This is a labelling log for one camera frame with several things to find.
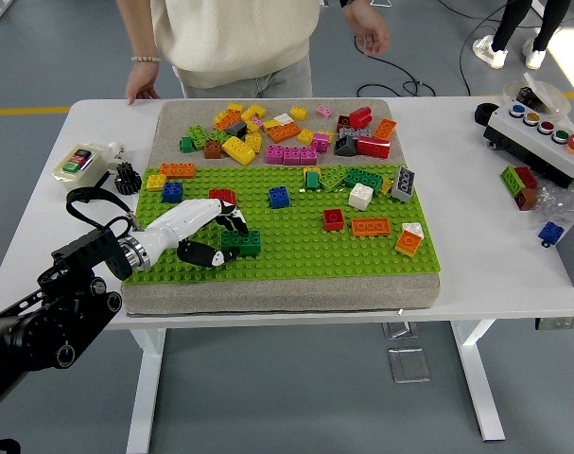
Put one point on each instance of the red stud brick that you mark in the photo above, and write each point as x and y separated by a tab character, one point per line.
527	177
360	117

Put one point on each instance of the white round lidded container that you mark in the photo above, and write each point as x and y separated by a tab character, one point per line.
551	97

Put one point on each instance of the small white plastic part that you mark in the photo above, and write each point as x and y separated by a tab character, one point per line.
116	151

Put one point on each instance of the yellow hollow brick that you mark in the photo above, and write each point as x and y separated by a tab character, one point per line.
310	169

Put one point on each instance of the white button control box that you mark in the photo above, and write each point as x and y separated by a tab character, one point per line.
532	142

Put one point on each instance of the black wrist watch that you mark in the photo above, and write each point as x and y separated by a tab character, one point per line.
343	2

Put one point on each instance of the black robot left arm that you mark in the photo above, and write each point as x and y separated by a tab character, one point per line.
55	326

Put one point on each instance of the pink long brick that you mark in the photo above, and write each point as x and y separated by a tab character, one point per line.
291	155

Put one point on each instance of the grey flat stud brick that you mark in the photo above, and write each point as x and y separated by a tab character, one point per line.
355	133

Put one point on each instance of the red curved-top brick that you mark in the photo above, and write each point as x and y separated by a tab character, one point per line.
222	194

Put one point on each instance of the yellow four-stud brick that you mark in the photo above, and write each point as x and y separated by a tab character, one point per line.
305	136
156	182
255	142
299	113

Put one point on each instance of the white four-stud brick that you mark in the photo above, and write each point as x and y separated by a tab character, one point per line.
360	197

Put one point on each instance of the small teal green brick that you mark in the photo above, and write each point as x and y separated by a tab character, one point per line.
312	180

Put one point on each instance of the person's left hand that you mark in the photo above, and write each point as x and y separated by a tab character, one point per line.
369	30

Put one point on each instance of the small yellow tilted brick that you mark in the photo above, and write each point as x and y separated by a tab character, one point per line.
387	186

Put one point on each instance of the grey foam mat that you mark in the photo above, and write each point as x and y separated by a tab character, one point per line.
277	295

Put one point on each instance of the dark green eight-stud brick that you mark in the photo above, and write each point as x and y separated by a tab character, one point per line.
248	243
364	179

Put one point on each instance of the cream switch box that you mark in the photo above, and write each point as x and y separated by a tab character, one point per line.
81	165

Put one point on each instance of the pink four-stud brick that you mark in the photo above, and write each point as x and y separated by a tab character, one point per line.
321	143

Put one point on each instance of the brown four-stud brick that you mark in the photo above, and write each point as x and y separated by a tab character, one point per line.
213	150

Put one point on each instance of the small dark green brick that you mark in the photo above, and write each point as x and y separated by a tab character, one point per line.
186	144

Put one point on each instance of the yellow stud brick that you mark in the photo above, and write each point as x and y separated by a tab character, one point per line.
253	112
270	125
235	108

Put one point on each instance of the small white brick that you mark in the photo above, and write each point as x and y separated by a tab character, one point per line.
283	119

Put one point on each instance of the clear plastic bag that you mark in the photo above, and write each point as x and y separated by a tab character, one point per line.
561	201

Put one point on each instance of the lime green stud brick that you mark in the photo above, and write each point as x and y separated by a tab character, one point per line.
197	137

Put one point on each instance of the person's right forearm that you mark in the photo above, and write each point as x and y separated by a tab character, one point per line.
137	28

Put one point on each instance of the orange stud brick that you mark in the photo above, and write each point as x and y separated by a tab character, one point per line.
226	121
385	129

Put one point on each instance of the person's right hand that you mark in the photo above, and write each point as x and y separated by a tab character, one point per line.
144	80

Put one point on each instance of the orange brick with yellow base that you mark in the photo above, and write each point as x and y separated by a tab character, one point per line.
408	243

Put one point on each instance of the lime green flat brick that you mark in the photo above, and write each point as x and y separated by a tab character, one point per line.
333	178

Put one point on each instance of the person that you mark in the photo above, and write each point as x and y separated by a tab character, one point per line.
509	23
230	38

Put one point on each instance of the black grey sloped brick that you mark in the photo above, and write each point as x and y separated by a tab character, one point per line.
345	146
237	128

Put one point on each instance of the large yellow rounded brick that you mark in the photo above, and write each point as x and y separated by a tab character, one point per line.
238	150

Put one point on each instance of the white table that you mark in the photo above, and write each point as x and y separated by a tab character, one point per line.
480	213

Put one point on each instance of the dark brown brick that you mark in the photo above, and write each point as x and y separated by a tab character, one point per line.
343	123

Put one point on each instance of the large red brick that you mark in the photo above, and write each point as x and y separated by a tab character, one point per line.
373	147

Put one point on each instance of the blue four-stud brick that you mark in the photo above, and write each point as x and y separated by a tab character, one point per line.
279	197
173	193

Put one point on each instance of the small pink brick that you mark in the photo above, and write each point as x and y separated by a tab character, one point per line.
323	112
257	121

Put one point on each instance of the green studded baseplate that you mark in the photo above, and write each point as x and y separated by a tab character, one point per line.
305	257

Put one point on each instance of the orange eight-stud brick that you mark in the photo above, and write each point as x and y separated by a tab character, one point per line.
178	170
284	133

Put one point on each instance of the black gear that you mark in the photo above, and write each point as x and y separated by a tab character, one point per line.
127	179

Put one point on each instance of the white sloped brick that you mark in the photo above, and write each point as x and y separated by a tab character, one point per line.
413	229

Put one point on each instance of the blue brick keyring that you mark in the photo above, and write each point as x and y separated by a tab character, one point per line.
550	232

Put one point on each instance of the table height control panel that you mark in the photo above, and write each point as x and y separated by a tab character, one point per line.
561	323

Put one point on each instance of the clear floor socket cover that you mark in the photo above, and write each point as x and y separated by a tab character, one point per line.
409	365
400	329

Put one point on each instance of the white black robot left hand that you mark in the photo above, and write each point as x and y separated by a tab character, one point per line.
182	220

